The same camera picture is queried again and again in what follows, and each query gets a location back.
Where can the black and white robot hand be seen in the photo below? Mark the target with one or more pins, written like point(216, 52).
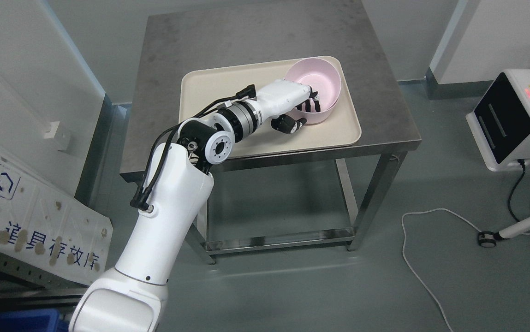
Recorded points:
point(276, 99)

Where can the pink bowl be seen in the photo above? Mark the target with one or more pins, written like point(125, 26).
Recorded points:
point(323, 75)

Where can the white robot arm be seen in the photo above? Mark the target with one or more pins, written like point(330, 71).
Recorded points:
point(132, 296)

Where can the metal shelf rack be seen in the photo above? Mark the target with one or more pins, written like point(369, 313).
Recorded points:
point(25, 287)

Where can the beige plastic tray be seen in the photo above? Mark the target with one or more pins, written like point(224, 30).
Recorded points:
point(340, 129)

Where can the stainless steel table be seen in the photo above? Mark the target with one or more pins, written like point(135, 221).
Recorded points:
point(178, 43)

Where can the white and black appliance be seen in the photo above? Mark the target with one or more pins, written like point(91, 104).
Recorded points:
point(500, 122)

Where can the white stand leg with caster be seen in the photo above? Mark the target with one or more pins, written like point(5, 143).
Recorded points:
point(487, 239)

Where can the white sign board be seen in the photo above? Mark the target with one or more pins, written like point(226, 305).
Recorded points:
point(43, 226)

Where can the blue bin bottom near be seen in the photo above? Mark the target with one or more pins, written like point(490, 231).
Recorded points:
point(36, 320)

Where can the white wall socket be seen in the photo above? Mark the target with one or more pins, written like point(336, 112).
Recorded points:
point(59, 135)

